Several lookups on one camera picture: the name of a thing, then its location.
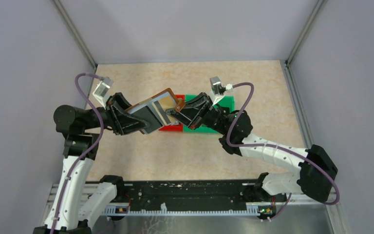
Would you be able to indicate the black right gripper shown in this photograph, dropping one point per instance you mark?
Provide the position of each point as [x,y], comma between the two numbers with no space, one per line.
[198,107]

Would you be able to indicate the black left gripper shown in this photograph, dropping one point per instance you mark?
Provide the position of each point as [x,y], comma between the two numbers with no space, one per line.
[117,111]

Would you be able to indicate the brown leather card holder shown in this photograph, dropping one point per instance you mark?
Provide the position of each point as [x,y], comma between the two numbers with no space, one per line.
[151,111]

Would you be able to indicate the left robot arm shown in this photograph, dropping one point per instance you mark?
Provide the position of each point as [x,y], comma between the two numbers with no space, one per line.
[82,130]

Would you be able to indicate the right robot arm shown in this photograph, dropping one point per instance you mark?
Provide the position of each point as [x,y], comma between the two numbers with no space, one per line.
[310,171]

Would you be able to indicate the green bin with gold cards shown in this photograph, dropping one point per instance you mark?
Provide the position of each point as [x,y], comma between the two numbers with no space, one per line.
[202,129]

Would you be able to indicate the green bin with black cards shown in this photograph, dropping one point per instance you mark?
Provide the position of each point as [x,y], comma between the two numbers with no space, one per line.
[226,105]

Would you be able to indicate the red plastic bin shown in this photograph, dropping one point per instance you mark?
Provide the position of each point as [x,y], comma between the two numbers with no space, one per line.
[176,127]

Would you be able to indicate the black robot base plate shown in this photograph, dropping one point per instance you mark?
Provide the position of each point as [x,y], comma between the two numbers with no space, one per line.
[193,195]

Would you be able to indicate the aluminium frame rail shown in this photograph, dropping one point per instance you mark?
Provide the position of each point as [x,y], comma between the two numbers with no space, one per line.
[259,209]

